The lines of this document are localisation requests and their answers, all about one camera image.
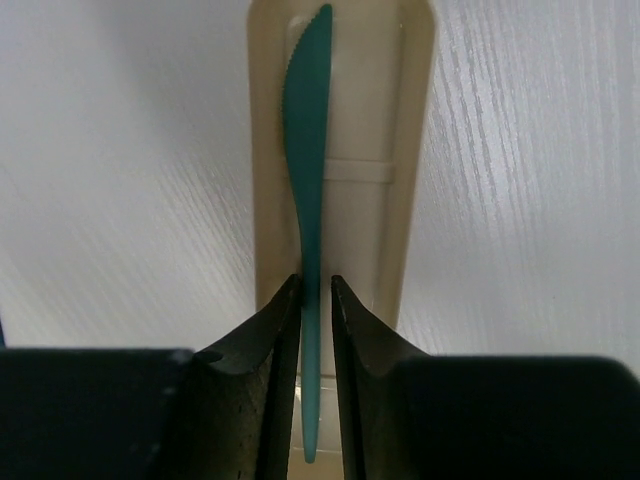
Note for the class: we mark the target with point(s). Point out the beige cutlery tray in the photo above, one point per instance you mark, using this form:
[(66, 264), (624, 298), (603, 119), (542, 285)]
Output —
[(382, 59)]

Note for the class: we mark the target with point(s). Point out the teal plastic knife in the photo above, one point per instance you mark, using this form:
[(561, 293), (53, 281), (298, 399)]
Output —
[(305, 108)]

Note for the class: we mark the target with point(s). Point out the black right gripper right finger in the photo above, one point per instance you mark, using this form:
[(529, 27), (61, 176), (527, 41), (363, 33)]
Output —
[(406, 414)]

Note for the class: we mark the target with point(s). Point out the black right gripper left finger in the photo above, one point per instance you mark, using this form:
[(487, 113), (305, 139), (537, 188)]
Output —
[(224, 412)]

